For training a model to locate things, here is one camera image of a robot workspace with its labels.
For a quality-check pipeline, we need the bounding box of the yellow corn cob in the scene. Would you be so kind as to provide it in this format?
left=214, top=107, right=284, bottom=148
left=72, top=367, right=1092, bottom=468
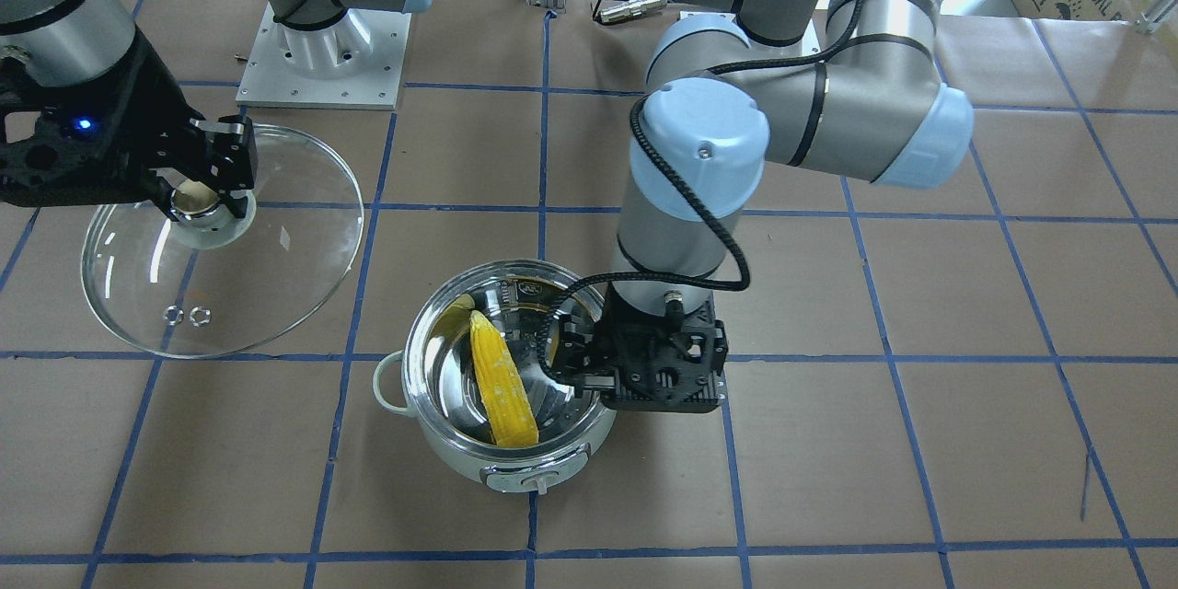
left=468, top=309, right=540, bottom=449

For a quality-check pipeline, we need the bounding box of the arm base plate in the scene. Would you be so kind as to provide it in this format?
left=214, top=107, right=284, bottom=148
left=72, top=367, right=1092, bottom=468
left=236, top=7, right=411, bottom=110
left=799, top=13, right=826, bottom=57

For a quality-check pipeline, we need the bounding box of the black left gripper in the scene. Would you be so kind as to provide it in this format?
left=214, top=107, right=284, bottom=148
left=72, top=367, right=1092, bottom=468
left=557, top=291, right=729, bottom=413

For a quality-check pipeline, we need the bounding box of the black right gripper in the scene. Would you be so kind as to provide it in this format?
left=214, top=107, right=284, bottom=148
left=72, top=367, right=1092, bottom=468
left=1, top=31, right=258, bottom=223

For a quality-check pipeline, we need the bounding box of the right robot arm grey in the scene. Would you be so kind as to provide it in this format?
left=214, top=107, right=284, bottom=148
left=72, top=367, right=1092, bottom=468
left=4, top=0, right=434, bottom=223

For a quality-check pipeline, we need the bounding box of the pale green electric pot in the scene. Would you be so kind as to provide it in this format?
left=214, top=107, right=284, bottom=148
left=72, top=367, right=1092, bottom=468
left=372, top=259, right=616, bottom=494

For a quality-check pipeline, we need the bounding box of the black braided cable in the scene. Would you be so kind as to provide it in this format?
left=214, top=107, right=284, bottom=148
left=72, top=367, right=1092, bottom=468
left=538, top=0, right=880, bottom=388

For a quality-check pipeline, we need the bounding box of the silver cylindrical connector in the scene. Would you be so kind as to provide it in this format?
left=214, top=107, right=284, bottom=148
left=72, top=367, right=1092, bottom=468
left=595, top=0, right=666, bottom=26

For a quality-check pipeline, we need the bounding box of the glass pot lid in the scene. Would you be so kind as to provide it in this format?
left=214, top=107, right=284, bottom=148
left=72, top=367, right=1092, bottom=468
left=80, top=124, right=364, bottom=359

